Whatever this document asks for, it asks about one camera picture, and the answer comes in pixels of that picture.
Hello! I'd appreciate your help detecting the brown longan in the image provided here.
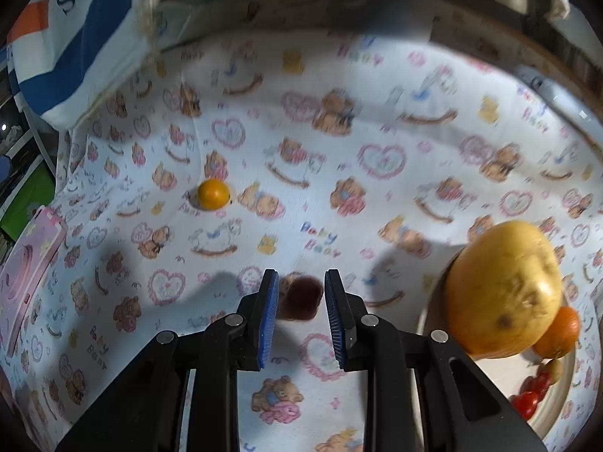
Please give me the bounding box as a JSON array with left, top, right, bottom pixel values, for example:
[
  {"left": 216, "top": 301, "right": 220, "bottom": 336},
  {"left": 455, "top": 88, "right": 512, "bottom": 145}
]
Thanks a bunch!
[{"left": 544, "top": 358, "right": 565, "bottom": 384}]

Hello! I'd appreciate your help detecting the dark red small fruit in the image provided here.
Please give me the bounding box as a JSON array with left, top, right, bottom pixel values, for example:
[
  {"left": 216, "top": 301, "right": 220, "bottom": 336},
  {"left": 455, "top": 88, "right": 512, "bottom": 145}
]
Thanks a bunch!
[{"left": 285, "top": 277, "right": 325, "bottom": 321}]

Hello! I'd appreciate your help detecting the small yellow tomato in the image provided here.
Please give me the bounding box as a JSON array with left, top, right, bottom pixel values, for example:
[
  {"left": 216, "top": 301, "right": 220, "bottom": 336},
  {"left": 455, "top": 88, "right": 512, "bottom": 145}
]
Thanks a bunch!
[{"left": 197, "top": 179, "right": 231, "bottom": 212}]

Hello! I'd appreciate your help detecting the red cherry tomato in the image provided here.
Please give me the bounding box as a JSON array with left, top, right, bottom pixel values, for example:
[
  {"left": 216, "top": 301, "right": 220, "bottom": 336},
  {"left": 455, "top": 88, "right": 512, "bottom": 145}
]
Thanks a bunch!
[
  {"left": 511, "top": 391, "right": 540, "bottom": 421},
  {"left": 520, "top": 371, "right": 552, "bottom": 396}
]

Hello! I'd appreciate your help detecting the cream plate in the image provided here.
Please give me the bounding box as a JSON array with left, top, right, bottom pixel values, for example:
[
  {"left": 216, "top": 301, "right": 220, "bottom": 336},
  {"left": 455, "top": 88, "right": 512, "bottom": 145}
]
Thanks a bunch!
[{"left": 415, "top": 249, "right": 580, "bottom": 438}]

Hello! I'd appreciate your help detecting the bear print tablecloth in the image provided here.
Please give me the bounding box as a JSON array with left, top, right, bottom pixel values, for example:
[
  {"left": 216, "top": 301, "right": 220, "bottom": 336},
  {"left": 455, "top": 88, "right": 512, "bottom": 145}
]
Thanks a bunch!
[{"left": 0, "top": 28, "right": 603, "bottom": 452}]

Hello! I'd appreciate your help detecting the pink tablet case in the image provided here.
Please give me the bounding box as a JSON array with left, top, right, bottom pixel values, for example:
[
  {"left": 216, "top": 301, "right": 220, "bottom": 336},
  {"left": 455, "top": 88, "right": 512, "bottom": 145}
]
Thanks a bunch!
[{"left": 0, "top": 205, "right": 67, "bottom": 359}]

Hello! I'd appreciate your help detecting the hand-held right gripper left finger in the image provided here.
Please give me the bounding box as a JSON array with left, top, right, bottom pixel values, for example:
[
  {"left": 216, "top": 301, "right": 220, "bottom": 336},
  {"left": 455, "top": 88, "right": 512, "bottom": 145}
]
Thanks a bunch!
[{"left": 57, "top": 268, "right": 281, "bottom": 452}]

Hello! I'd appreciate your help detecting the green board white frame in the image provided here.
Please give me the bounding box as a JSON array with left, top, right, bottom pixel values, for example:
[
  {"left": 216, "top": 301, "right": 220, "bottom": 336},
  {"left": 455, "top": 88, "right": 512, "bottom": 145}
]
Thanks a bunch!
[{"left": 0, "top": 165, "right": 57, "bottom": 241}]

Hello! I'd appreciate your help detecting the orange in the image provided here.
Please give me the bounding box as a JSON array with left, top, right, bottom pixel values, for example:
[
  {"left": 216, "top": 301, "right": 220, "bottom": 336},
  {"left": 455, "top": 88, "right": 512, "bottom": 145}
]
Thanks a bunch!
[{"left": 532, "top": 306, "right": 581, "bottom": 359}]

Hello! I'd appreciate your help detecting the white plastic device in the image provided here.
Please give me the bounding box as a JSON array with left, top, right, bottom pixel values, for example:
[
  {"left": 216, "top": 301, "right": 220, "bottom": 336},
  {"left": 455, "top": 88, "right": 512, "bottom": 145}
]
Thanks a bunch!
[{"left": 516, "top": 68, "right": 599, "bottom": 123}]

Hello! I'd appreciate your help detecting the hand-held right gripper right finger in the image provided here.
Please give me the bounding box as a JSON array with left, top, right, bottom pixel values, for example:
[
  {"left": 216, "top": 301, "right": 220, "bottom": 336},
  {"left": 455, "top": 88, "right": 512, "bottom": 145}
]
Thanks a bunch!
[{"left": 324, "top": 268, "right": 549, "bottom": 452}]

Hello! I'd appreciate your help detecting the large yellow pomelo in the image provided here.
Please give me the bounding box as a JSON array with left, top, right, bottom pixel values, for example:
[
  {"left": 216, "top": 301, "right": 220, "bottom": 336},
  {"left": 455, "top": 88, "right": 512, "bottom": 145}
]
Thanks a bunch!
[{"left": 445, "top": 220, "right": 563, "bottom": 359}]

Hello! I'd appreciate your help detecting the striped hanging cloth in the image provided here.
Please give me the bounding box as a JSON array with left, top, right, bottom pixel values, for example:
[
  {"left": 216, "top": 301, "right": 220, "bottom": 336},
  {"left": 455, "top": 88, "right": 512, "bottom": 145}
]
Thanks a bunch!
[{"left": 7, "top": 0, "right": 571, "bottom": 130}]

